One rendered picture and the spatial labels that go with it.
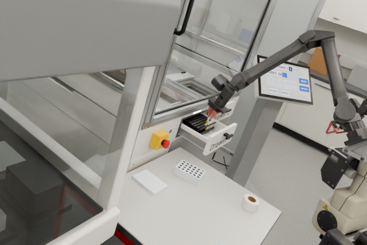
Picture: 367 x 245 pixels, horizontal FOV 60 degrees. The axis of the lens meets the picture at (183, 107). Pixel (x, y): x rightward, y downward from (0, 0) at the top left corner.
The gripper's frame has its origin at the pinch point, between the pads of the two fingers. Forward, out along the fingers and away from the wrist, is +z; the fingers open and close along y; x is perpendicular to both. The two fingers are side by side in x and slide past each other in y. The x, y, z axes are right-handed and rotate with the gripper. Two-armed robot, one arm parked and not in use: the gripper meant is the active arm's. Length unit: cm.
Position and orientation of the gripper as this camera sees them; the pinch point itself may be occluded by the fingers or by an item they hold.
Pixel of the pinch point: (209, 117)
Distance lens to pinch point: 164.6
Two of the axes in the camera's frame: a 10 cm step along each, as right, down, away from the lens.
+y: -6.8, -6.6, 3.3
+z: -4.7, 7.3, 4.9
